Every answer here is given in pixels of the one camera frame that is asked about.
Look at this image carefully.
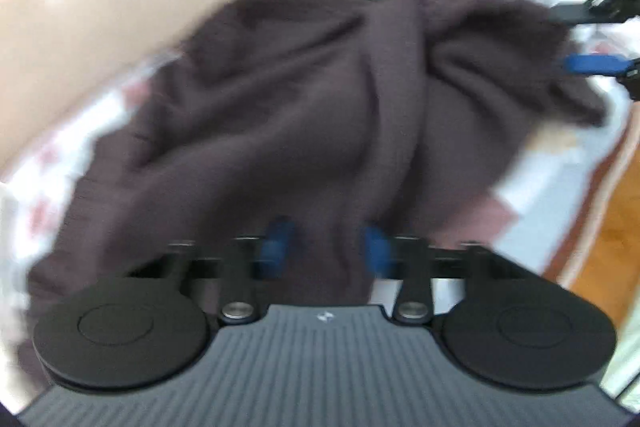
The printed checkered mat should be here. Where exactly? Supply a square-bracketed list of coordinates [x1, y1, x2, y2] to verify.
[0, 0, 640, 408]

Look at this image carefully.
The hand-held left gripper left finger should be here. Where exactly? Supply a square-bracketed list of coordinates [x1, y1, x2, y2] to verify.
[165, 214, 301, 326]

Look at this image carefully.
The dark brown knit sweater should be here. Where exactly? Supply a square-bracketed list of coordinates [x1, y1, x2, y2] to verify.
[10, 0, 608, 388]

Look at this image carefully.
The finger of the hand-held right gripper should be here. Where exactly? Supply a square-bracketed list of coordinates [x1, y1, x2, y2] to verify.
[562, 53, 632, 78]
[547, 0, 640, 26]

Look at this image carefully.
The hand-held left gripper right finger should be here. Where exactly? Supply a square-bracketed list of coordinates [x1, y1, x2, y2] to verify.
[361, 223, 526, 327]

